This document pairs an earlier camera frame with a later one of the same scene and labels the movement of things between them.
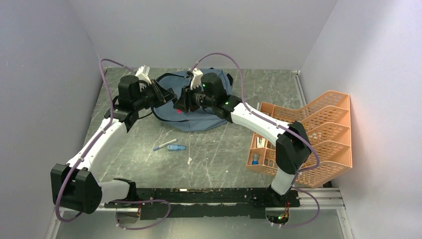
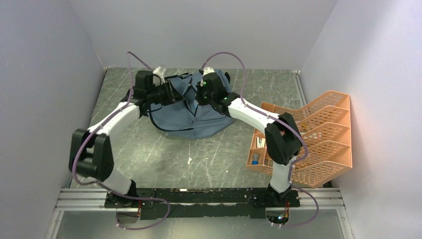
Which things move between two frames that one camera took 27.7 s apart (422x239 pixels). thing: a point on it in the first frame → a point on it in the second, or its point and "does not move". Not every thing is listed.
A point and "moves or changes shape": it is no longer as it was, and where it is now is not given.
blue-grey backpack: (201, 119) moves or changes shape
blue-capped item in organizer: (256, 157) does not move
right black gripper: (185, 99) → (197, 96)
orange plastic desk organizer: (326, 122) does not move
